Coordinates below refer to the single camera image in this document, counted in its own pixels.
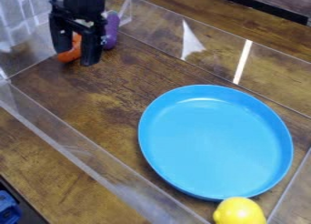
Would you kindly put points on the purple toy eggplant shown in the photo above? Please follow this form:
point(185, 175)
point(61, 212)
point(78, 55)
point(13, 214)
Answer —
point(110, 29)

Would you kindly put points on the blue object at corner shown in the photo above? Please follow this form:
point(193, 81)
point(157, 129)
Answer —
point(9, 209)

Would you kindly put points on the blue round tray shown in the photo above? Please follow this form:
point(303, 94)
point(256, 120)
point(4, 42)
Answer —
point(214, 142)

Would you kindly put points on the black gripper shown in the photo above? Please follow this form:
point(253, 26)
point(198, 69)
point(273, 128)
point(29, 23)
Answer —
point(65, 12)

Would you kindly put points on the clear acrylic enclosure wall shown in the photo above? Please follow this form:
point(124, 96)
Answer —
point(68, 117)

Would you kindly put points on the orange toy carrot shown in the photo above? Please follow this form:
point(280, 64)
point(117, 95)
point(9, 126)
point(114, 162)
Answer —
point(72, 54)

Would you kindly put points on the yellow toy lemon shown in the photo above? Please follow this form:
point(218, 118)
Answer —
point(238, 211)

